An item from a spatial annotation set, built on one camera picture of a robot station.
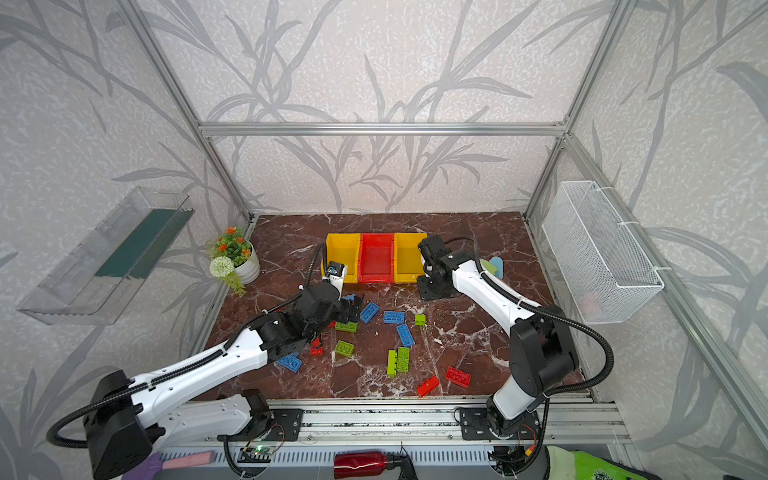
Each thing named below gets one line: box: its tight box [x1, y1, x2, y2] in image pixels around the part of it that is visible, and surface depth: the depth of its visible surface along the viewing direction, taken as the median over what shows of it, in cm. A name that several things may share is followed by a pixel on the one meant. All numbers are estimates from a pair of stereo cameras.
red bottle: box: [334, 451, 393, 479], surface depth 67 cm
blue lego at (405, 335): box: [396, 324, 415, 347], surface depth 88 cm
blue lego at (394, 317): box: [384, 311, 405, 324], surface depth 93 cm
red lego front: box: [416, 376, 439, 398], surface depth 80 cm
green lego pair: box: [387, 347, 410, 378], surface depth 84 cm
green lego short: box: [336, 340, 355, 358], surface depth 87 cm
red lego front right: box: [445, 366, 472, 389], surface depth 82 cm
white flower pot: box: [234, 240, 260, 285], surface depth 96 cm
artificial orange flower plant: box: [204, 226, 251, 295], surface depth 93 cm
